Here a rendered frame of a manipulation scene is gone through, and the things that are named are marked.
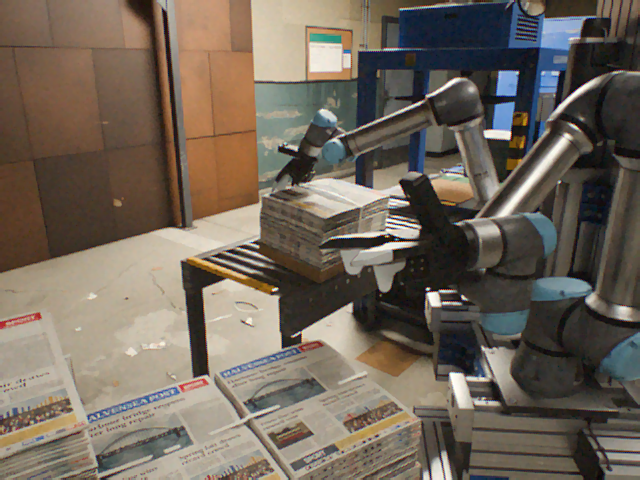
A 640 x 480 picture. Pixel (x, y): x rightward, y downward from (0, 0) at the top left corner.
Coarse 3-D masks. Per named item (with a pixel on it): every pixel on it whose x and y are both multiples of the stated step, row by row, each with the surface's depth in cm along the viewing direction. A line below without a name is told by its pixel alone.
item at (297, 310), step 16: (368, 272) 183; (304, 288) 162; (320, 288) 163; (336, 288) 169; (352, 288) 177; (368, 288) 186; (288, 304) 153; (304, 304) 158; (320, 304) 165; (336, 304) 172; (288, 320) 155; (304, 320) 160
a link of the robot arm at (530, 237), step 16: (496, 224) 75; (512, 224) 75; (528, 224) 76; (544, 224) 77; (512, 240) 74; (528, 240) 75; (544, 240) 76; (512, 256) 75; (528, 256) 76; (544, 256) 78; (512, 272) 77; (528, 272) 77
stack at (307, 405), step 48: (192, 384) 108; (240, 384) 108; (288, 384) 108; (336, 384) 108; (96, 432) 94; (144, 432) 94; (192, 432) 94; (240, 432) 94; (288, 432) 94; (336, 432) 94; (384, 432) 94
